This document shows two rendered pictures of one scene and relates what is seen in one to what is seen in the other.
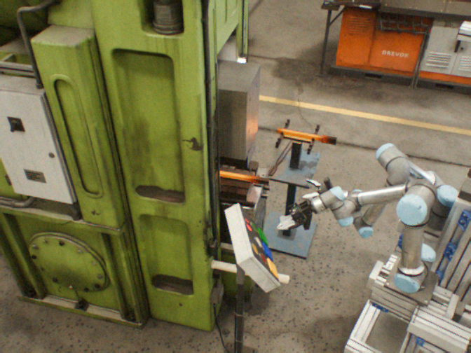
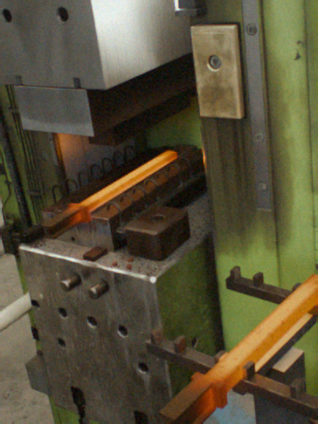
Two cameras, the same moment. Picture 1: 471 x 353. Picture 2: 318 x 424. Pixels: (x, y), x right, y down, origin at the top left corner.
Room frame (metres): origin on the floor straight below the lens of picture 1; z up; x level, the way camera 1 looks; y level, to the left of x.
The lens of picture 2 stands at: (2.73, -1.27, 1.58)
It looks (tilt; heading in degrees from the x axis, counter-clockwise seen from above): 24 degrees down; 114
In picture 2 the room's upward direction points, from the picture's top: 8 degrees counter-clockwise
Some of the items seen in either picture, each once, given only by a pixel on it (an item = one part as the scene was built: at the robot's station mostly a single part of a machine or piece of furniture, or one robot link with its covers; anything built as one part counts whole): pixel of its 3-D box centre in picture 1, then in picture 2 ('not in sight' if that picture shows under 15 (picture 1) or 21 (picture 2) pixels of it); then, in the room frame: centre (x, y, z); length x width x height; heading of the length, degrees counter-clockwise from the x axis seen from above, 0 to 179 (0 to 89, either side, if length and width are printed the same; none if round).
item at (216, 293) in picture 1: (216, 293); (45, 373); (1.68, 0.11, 0.36); 0.09 x 0.07 x 0.12; 166
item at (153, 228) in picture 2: (247, 167); (158, 232); (2.19, -0.08, 0.95); 0.12 x 0.08 x 0.06; 76
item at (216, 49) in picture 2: not in sight; (218, 72); (2.34, -0.04, 1.27); 0.09 x 0.02 x 0.17; 166
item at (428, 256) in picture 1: (420, 259); not in sight; (1.44, -0.90, 0.98); 0.13 x 0.12 x 0.14; 142
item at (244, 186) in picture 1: (216, 181); (133, 190); (2.05, 0.11, 0.96); 0.42 x 0.20 x 0.09; 76
